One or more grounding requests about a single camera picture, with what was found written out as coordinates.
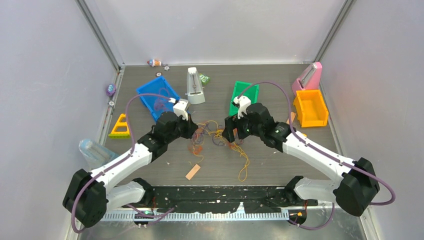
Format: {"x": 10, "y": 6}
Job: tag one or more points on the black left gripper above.
{"x": 190, "y": 126}

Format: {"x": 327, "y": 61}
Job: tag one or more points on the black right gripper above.
{"x": 231, "y": 123}

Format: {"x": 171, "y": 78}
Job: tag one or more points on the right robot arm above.
{"x": 349, "y": 185}

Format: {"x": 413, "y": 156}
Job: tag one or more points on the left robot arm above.
{"x": 91, "y": 194}

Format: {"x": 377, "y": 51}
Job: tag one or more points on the green plastic bin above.
{"x": 239, "y": 86}

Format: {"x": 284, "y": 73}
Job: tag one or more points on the blue plastic bin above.
{"x": 154, "y": 102}

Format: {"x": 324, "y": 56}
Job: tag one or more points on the white metronome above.
{"x": 195, "y": 93}

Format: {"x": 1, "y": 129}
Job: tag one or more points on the flat wooden block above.
{"x": 192, "y": 172}

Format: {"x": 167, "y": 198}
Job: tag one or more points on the green monster toy block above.
{"x": 204, "y": 79}

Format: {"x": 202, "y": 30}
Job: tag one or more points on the yellow triangle on green base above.
{"x": 120, "y": 129}

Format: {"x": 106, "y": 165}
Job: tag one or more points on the small white wheel toy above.
{"x": 111, "y": 103}

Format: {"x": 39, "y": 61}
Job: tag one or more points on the small wooden block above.
{"x": 291, "y": 118}

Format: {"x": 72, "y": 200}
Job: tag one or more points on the small clown figurine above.
{"x": 154, "y": 63}

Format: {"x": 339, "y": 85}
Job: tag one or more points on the purple round toy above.
{"x": 111, "y": 90}

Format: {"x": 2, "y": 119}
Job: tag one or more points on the clear plastic bottle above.
{"x": 95, "y": 154}

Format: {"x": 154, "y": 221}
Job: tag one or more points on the orange plastic bin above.
{"x": 311, "y": 108}

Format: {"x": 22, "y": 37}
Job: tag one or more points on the pink metronome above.
{"x": 309, "y": 79}

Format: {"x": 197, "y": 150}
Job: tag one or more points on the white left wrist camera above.
{"x": 180, "y": 107}

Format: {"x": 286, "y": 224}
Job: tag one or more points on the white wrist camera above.
{"x": 242, "y": 103}
{"x": 180, "y": 107}

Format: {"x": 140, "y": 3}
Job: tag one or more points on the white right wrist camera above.
{"x": 242, "y": 103}

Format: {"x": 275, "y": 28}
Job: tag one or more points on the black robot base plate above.
{"x": 220, "y": 199}

